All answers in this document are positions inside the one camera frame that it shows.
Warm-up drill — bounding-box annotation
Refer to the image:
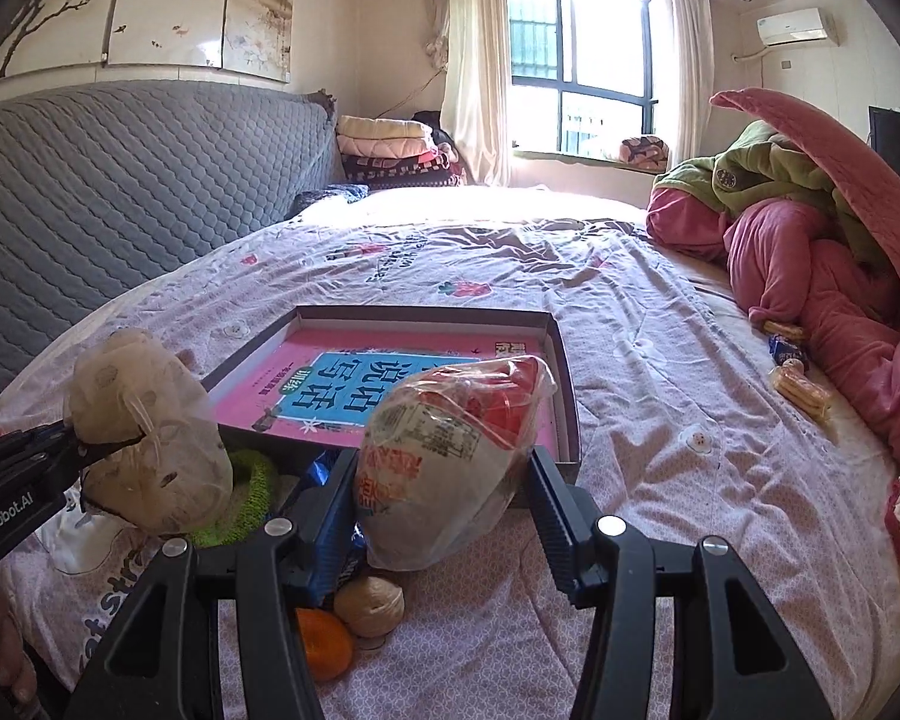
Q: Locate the floral wall painting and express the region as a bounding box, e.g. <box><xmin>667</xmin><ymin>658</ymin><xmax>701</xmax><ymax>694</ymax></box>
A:
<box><xmin>0</xmin><ymin>0</ymin><xmax>294</xmax><ymax>82</ymax></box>

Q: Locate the grey quilted headboard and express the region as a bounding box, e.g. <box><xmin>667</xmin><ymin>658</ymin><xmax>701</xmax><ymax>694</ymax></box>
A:
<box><xmin>0</xmin><ymin>80</ymin><xmax>340</xmax><ymax>394</ymax></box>

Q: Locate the biscuit packet on bed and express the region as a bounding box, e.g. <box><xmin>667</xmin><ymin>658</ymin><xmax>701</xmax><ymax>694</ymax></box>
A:
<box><xmin>770</xmin><ymin>364</ymin><xmax>832</xmax><ymax>424</ymax></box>

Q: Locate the pink crumpled duvet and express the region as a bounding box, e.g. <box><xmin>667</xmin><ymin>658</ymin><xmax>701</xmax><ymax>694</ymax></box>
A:
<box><xmin>647</xmin><ymin>187</ymin><xmax>900</xmax><ymax>468</ymax></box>

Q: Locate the folded blanket stack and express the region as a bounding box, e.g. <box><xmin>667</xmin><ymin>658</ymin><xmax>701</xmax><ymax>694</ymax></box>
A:
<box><xmin>336</xmin><ymin>112</ymin><xmax>475</xmax><ymax>190</ymax></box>

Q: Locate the green blanket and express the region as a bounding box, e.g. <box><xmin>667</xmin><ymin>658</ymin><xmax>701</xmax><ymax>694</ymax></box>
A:
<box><xmin>653</xmin><ymin>121</ymin><xmax>889</xmax><ymax>266</ymax></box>

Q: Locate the blue snack wrapper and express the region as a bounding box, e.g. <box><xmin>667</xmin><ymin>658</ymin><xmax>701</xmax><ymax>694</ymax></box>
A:
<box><xmin>767</xmin><ymin>333</ymin><xmax>806</xmax><ymax>369</ymax></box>

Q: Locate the beige twine ball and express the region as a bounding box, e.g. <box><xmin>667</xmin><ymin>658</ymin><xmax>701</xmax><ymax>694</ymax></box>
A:
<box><xmin>333</xmin><ymin>575</ymin><xmax>406</xmax><ymax>639</ymax></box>

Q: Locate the pink patterned bedsheet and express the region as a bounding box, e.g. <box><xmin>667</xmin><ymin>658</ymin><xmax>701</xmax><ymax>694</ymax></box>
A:
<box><xmin>0</xmin><ymin>184</ymin><xmax>900</xmax><ymax>720</ymax></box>

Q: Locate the white air conditioner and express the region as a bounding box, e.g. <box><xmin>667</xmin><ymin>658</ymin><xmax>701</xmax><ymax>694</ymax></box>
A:
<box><xmin>756</xmin><ymin>7</ymin><xmax>839</xmax><ymax>47</ymax></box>

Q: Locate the orange tangerine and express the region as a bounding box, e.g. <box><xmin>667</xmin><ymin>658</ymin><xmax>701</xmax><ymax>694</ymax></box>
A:
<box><xmin>295</xmin><ymin>610</ymin><xmax>354</xmax><ymax>683</ymax></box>

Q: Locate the floral cushion on sill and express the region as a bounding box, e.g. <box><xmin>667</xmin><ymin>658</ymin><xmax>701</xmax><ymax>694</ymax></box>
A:
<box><xmin>619</xmin><ymin>135</ymin><xmax>670</xmax><ymax>172</ymax></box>

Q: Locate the beige mesh pouch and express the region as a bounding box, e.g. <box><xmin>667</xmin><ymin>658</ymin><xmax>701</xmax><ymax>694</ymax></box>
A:
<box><xmin>64</xmin><ymin>328</ymin><xmax>233</xmax><ymax>536</ymax></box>

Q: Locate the small golden snack packet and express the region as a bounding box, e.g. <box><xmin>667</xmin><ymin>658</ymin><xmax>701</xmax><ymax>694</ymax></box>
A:
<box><xmin>763</xmin><ymin>320</ymin><xmax>806</xmax><ymax>344</ymax></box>

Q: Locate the pink quilted cover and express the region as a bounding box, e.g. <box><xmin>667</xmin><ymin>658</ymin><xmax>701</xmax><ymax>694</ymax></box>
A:
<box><xmin>710</xmin><ymin>88</ymin><xmax>900</xmax><ymax>281</ymax></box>

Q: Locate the green fuzzy ring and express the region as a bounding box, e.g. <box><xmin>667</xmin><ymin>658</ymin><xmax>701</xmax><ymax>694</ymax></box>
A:
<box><xmin>186</xmin><ymin>447</ymin><xmax>281</xmax><ymax>550</ymax></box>

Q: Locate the blue Oreo cookie pack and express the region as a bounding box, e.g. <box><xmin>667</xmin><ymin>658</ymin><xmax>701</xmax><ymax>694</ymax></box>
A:
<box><xmin>299</xmin><ymin>449</ymin><xmax>367</xmax><ymax>606</ymax></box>

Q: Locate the cream curtain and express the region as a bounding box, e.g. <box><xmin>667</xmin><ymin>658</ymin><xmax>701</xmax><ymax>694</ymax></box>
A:
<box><xmin>425</xmin><ymin>0</ymin><xmax>510</xmax><ymax>185</ymax></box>
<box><xmin>668</xmin><ymin>0</ymin><xmax>715</xmax><ymax>163</ymax></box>

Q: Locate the left cream curtain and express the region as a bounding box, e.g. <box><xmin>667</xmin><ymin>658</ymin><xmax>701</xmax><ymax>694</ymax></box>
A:
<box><xmin>425</xmin><ymin>0</ymin><xmax>510</xmax><ymax>185</ymax></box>

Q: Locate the person's left hand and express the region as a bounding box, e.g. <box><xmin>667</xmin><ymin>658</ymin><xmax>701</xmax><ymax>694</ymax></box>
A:
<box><xmin>0</xmin><ymin>587</ymin><xmax>37</xmax><ymax>707</ymax></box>

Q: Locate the right cream curtain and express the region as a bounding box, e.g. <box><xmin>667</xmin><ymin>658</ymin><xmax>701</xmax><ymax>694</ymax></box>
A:
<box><xmin>668</xmin><ymin>0</ymin><xmax>715</xmax><ymax>163</ymax></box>

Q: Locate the white red snack bag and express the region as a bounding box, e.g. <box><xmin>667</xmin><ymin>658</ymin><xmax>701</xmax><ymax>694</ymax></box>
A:
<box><xmin>354</xmin><ymin>355</ymin><xmax>556</xmax><ymax>572</ymax></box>

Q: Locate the pink blue book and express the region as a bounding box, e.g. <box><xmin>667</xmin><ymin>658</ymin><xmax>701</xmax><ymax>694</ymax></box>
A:
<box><xmin>205</xmin><ymin>312</ymin><xmax>564</xmax><ymax>447</ymax></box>

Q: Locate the grey cardboard box tray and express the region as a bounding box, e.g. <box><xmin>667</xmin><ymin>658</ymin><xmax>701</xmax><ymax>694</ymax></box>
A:
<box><xmin>203</xmin><ymin>305</ymin><xmax>580</xmax><ymax>483</ymax></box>

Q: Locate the window with dark frame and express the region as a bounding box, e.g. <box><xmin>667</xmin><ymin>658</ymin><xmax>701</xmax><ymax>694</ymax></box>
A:
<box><xmin>507</xmin><ymin>0</ymin><xmax>656</xmax><ymax>161</ymax></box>

